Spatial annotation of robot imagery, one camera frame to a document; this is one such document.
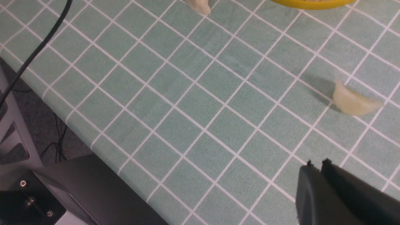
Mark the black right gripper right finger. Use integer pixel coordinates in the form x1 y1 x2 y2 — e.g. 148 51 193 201
321 159 400 225

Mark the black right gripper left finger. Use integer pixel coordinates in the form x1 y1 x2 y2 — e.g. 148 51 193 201
295 161 363 225

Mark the pale dumpling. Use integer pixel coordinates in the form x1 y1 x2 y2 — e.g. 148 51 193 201
184 0 211 16
332 80 384 116

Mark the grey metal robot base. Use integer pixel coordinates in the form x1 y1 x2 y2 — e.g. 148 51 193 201
1 69 166 225

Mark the bamboo steamer tray yellow rim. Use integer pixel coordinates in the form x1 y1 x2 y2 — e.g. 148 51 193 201
273 0 355 10

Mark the green checked tablecloth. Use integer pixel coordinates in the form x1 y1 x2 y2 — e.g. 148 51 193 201
0 0 400 225

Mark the black cable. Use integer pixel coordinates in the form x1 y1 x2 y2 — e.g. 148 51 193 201
0 0 73 108

